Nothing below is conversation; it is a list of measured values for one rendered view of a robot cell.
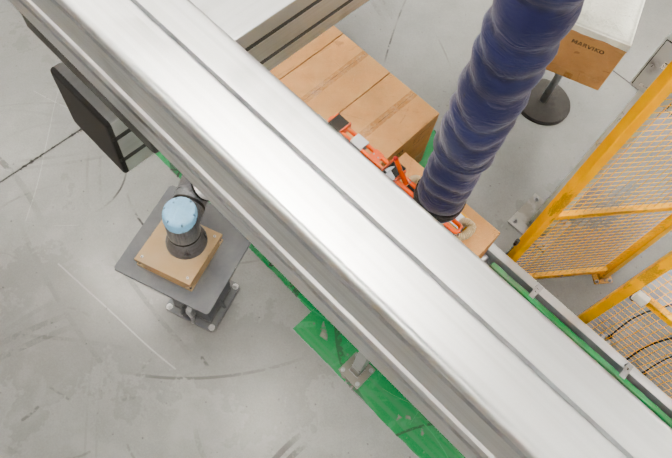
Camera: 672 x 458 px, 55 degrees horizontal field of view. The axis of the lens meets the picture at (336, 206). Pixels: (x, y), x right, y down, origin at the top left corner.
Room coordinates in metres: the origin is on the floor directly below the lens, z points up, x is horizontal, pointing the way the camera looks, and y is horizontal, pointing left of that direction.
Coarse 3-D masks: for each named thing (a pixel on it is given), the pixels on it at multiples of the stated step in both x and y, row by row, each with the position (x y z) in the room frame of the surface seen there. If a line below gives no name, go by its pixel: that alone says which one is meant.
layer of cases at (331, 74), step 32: (288, 64) 2.44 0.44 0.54; (320, 64) 2.49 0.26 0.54; (352, 64) 2.53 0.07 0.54; (320, 96) 2.26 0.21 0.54; (352, 96) 2.30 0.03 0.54; (384, 96) 2.35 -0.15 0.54; (416, 96) 2.39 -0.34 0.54; (352, 128) 2.08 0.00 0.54; (384, 128) 2.12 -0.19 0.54; (416, 128) 2.17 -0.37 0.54
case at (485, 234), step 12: (408, 156) 1.71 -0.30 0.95; (408, 168) 1.64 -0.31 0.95; (420, 168) 1.66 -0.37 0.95; (468, 216) 1.45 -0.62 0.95; (480, 216) 1.46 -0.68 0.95; (480, 228) 1.40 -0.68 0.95; (492, 228) 1.41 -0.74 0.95; (468, 240) 1.32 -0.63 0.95; (480, 240) 1.34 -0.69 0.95; (492, 240) 1.35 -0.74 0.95; (480, 252) 1.28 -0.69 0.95
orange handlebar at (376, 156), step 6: (342, 132) 1.68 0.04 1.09; (354, 132) 1.69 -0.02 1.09; (348, 138) 1.65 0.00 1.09; (372, 150) 1.62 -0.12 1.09; (378, 150) 1.62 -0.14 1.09; (366, 156) 1.58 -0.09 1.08; (372, 156) 1.58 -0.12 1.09; (378, 156) 1.59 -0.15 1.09; (372, 162) 1.56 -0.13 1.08; (378, 162) 1.56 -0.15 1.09; (384, 162) 1.57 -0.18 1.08; (408, 180) 1.49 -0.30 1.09; (402, 186) 1.46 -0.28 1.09; (414, 186) 1.47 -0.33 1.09; (408, 192) 1.43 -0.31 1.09; (456, 222) 1.33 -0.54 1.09; (450, 228) 1.30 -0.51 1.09; (462, 228) 1.31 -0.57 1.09
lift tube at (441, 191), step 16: (480, 48) 1.35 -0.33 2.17; (448, 112) 1.39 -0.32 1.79; (432, 160) 1.37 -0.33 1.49; (432, 176) 1.32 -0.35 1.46; (448, 176) 1.29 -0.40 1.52; (464, 176) 1.28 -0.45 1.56; (432, 192) 1.30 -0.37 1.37; (448, 192) 1.29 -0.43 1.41; (464, 192) 1.30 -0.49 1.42; (432, 208) 1.28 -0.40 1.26; (448, 208) 1.28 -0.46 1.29
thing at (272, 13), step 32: (192, 0) 0.51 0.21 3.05; (224, 0) 0.52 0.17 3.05; (256, 0) 0.53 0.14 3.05; (288, 0) 0.54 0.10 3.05; (320, 0) 0.58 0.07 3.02; (352, 0) 0.63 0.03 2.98; (256, 32) 0.49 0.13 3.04; (288, 32) 0.54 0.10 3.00; (320, 32) 0.59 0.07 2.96; (64, 64) 0.39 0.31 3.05; (64, 96) 0.38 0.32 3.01; (96, 96) 0.36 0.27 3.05; (96, 128) 0.34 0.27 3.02; (128, 128) 0.34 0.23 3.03; (128, 160) 0.33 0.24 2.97
